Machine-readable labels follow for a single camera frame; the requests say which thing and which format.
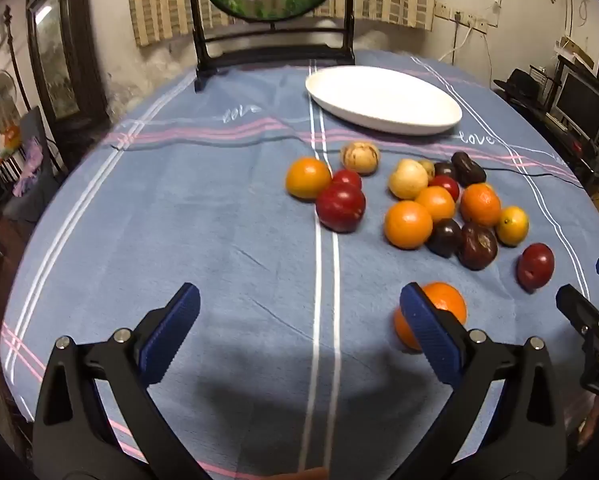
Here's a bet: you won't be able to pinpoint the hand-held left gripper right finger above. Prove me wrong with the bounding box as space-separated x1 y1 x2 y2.
389 282 567 480

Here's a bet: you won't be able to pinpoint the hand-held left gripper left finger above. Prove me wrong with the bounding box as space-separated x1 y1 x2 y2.
32 282 215 480

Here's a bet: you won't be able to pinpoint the dark red plum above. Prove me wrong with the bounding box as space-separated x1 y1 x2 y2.
315 183 367 234
517 242 555 292

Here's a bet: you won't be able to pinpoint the yellowish orange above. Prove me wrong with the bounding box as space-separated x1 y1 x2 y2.
495 205 530 247

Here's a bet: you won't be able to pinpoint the deep orange tangerine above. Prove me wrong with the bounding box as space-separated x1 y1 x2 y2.
460 183 503 228

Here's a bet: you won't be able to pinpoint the tan round fruit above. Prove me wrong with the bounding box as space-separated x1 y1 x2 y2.
388 158 429 200

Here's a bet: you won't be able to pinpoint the dark brown elongated fruit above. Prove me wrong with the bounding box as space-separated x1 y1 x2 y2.
451 151 487 187

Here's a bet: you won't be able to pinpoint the striped pepino melon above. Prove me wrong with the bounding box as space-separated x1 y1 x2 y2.
341 141 381 176

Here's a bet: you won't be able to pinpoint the white oval plate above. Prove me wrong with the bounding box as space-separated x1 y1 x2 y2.
305 66 463 136

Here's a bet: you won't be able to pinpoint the person's right hand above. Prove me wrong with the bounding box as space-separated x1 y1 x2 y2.
577 397 599 453

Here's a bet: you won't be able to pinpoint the blue striped tablecloth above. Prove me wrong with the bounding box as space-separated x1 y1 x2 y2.
0 50 599 480

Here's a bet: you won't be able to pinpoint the computer monitor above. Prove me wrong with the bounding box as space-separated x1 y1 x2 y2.
552 67 599 136

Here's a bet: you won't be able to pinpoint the black hat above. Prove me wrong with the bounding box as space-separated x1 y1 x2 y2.
494 69 543 101

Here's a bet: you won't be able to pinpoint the purple cloth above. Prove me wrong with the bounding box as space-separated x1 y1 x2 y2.
13 137 47 198

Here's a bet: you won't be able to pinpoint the cardboard box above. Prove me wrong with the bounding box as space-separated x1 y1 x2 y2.
554 37 595 68

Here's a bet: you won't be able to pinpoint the standing fan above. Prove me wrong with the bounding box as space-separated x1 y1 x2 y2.
0 67 22 121

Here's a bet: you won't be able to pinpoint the dark wooden cabinet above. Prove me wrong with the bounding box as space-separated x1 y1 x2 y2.
26 0 112 161

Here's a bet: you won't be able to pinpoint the white wall cable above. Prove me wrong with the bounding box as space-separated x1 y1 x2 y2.
437 22 475 63

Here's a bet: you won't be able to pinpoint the wall power outlets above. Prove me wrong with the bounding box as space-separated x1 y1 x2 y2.
434 2 500 33

